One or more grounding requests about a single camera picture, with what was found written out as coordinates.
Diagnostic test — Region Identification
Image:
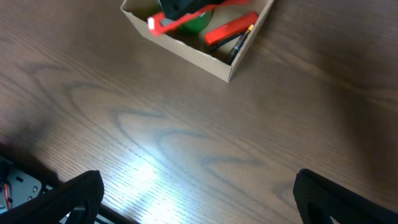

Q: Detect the green tape roll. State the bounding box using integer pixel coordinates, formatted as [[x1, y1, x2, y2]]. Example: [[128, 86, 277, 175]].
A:
[[177, 11, 213, 34]]

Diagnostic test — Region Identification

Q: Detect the cardboard box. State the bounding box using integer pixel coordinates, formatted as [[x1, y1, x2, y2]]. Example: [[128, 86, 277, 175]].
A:
[[121, 0, 274, 82]]

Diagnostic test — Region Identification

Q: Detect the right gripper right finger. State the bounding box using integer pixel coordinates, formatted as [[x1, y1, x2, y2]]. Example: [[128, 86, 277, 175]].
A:
[[293, 169, 397, 223]]

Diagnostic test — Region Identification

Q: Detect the black gold correction tape dispenser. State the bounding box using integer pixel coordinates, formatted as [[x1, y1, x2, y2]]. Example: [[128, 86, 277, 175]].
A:
[[228, 24, 254, 65]]

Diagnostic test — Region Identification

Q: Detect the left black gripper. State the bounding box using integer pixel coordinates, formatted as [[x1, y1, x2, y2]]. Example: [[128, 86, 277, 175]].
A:
[[159, 0, 225, 21]]

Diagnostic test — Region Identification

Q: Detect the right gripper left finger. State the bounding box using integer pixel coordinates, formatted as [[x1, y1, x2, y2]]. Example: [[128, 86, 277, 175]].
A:
[[1, 170, 104, 224]]

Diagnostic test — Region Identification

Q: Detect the red utility knife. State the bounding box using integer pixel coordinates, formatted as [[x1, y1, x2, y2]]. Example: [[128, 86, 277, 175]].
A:
[[147, 0, 249, 36]]

